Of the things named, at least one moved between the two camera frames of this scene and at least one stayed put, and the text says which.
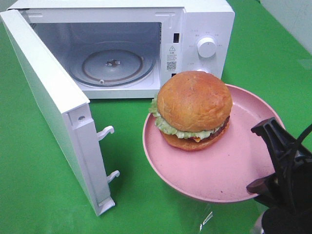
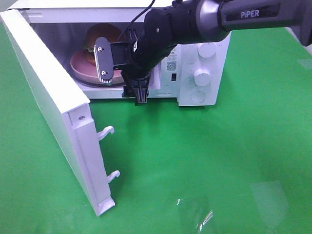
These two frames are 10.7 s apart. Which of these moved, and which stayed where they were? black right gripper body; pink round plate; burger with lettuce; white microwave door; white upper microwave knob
Moved: burger with lettuce; black right gripper body; pink round plate
Stayed: white upper microwave knob; white microwave door
